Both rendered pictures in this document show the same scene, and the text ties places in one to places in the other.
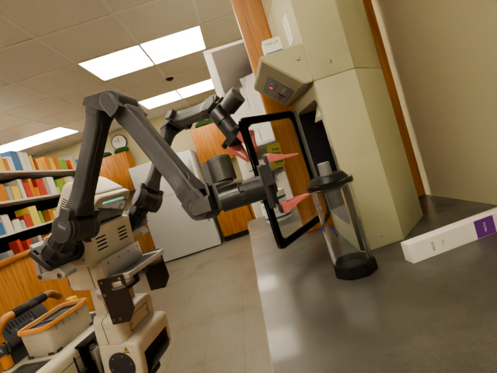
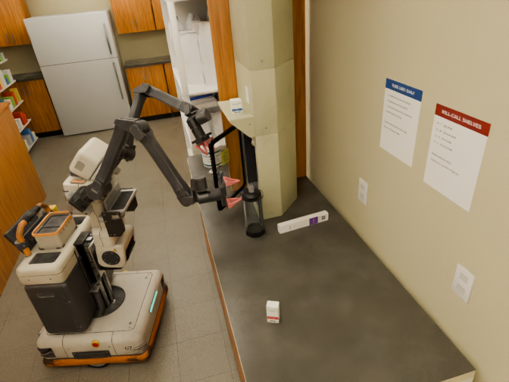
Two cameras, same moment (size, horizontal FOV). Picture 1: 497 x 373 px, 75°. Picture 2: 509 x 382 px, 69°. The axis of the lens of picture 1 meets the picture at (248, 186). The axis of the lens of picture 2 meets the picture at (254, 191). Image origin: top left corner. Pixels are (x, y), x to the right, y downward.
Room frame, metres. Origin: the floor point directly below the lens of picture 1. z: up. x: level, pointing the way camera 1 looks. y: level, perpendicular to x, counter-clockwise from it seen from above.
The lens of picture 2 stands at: (-0.75, 0.11, 2.05)
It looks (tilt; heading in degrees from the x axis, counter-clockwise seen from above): 30 degrees down; 348
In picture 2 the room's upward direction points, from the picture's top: 5 degrees counter-clockwise
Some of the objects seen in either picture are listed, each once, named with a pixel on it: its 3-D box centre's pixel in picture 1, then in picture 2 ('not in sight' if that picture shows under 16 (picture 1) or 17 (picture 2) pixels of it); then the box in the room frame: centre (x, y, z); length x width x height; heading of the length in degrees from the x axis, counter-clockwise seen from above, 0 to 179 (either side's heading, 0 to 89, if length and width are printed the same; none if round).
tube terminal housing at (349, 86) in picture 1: (347, 109); (271, 137); (1.00, -0.37, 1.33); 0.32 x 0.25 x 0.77; 1
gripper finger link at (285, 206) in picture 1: (289, 194); (232, 198); (0.75, -0.09, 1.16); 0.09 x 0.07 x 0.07; 91
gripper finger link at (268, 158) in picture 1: (280, 165); (230, 185); (0.75, -0.09, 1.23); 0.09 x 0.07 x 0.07; 91
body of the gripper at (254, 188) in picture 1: (255, 189); (216, 194); (0.75, -0.01, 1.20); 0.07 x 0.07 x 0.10; 1
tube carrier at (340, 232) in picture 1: (341, 223); (253, 212); (0.75, -0.18, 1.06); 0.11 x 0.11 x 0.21
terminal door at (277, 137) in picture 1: (286, 174); (229, 166); (1.03, -0.13, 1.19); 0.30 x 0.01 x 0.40; 139
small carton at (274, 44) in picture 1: (273, 52); (235, 105); (0.94, -0.18, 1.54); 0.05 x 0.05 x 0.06; 87
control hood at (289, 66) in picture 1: (279, 84); (235, 118); (1.00, -0.18, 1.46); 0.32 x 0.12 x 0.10; 1
